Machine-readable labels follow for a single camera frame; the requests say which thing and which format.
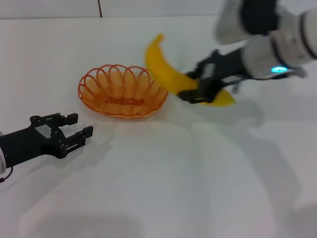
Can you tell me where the orange wire basket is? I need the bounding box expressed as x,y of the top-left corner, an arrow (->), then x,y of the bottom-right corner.
78,64 -> 170,120

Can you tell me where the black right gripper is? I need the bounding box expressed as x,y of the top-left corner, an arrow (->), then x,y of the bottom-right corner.
176,48 -> 250,105

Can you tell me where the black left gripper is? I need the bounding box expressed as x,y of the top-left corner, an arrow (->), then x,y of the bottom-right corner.
0,112 -> 95,172

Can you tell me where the yellow banana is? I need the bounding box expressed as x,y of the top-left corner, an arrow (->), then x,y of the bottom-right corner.
144,33 -> 236,108

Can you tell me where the thin dark left arm cable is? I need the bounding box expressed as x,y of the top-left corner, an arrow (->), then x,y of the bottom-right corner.
0,167 -> 13,184

